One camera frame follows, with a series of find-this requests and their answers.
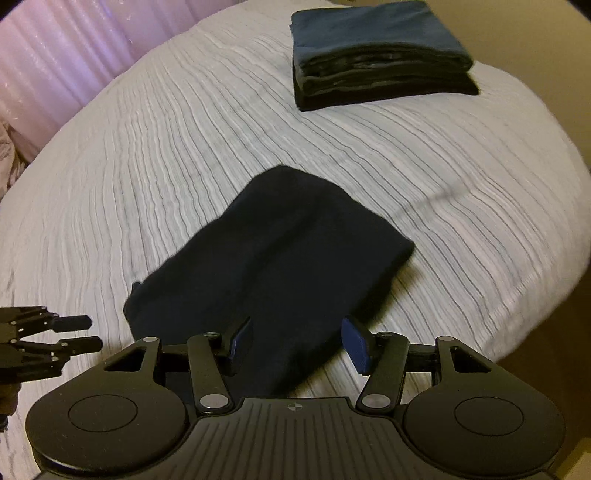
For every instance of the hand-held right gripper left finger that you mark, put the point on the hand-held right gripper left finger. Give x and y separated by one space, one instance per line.
242 337

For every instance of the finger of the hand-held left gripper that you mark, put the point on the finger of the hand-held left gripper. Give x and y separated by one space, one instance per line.
83 345
74 321

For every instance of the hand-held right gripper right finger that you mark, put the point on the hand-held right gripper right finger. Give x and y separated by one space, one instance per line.
358 344

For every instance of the dark navy garment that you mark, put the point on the dark navy garment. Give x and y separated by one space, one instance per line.
277 258

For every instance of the pink blanket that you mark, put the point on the pink blanket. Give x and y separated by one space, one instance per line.
7 157

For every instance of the white ribbed bedspread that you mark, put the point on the white ribbed bedspread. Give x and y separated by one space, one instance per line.
184 161

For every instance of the dark grey folded garment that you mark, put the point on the dark grey folded garment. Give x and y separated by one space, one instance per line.
369 77

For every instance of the blue folded garment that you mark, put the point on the blue folded garment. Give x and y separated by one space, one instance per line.
378 27

